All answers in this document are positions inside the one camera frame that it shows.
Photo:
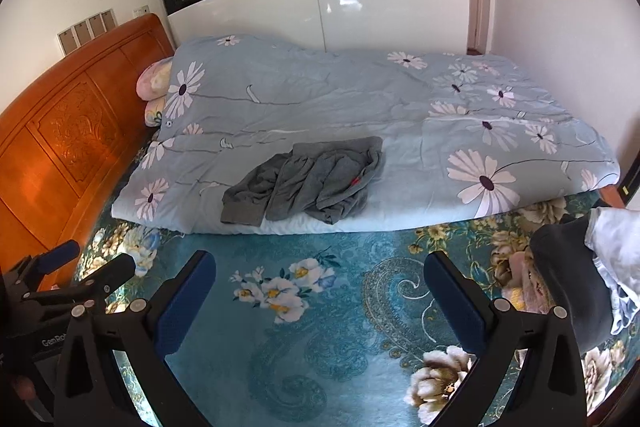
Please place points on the white blue patterned garment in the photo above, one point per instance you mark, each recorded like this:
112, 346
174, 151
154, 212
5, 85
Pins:
613, 237

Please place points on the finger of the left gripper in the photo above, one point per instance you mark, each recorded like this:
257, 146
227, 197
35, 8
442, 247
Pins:
31, 270
100, 283

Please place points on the left hand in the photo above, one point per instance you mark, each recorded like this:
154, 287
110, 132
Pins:
24, 388

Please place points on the light blue floral quilt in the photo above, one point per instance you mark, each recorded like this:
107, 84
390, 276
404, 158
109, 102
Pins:
463, 136

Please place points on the teal floral bed sheet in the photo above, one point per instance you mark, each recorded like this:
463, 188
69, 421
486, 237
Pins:
324, 330

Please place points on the black folded garment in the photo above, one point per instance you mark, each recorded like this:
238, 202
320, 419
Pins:
566, 265

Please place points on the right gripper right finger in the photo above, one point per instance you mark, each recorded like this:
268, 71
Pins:
550, 389

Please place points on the grey sweatshirt garment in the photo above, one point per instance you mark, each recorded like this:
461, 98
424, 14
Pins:
328, 181

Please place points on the pink folded garment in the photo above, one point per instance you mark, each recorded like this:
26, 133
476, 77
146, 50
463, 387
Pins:
526, 289

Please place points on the pink floral pillow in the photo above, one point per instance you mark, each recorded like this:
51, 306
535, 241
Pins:
152, 88

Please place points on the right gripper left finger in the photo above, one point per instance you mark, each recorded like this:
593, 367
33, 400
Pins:
89, 389

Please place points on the orange wooden headboard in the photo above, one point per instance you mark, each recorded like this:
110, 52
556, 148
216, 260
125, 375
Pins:
70, 136

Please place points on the wall switch panel row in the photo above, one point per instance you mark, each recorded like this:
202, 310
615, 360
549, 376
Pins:
77, 35

